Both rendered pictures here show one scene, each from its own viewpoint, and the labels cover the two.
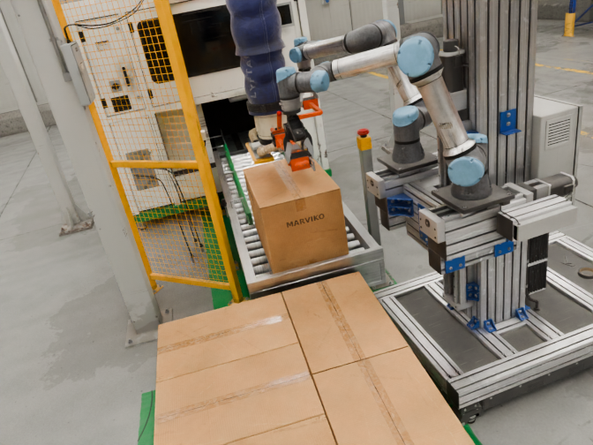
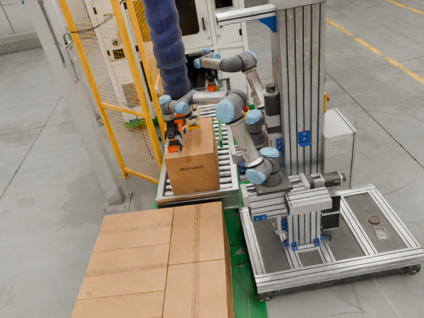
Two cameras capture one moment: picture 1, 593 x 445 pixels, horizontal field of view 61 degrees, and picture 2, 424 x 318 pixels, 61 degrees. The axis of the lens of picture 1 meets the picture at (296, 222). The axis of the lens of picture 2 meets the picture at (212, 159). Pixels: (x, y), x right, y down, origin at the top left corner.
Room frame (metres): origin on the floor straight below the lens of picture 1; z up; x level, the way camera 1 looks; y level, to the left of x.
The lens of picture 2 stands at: (-0.05, -0.76, 2.49)
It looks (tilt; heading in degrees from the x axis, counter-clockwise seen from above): 34 degrees down; 13
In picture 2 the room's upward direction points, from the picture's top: 11 degrees counter-clockwise
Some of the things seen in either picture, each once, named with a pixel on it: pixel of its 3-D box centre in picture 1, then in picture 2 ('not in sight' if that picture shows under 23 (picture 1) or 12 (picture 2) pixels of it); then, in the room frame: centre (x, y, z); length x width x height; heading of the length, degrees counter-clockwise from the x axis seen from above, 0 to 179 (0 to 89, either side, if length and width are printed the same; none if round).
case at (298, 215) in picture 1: (293, 211); (194, 155); (2.51, 0.01, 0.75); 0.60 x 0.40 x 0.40; 9
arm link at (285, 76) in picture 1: (288, 83); (166, 105); (1.93, -0.06, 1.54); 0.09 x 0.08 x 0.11; 63
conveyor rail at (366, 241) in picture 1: (319, 187); (229, 129); (3.36, -0.21, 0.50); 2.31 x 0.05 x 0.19; 8
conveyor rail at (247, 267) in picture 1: (230, 209); (171, 137); (3.26, 0.43, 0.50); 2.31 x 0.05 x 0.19; 8
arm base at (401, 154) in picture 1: (407, 147); (255, 134); (2.24, -0.57, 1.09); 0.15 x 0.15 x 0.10
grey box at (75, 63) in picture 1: (79, 72); (73, 61); (2.76, 0.95, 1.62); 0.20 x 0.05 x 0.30; 8
